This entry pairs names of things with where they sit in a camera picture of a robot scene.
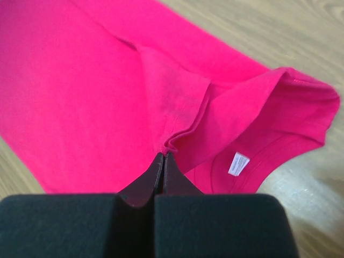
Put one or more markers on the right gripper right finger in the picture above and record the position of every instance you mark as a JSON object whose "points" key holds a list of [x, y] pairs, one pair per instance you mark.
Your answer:
{"points": [[189, 223]]}

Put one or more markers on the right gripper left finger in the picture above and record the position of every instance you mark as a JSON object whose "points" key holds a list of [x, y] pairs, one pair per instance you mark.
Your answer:
{"points": [[83, 225]]}

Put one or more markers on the magenta pink t-shirt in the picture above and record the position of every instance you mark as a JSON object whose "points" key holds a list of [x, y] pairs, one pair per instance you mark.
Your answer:
{"points": [[91, 91]]}

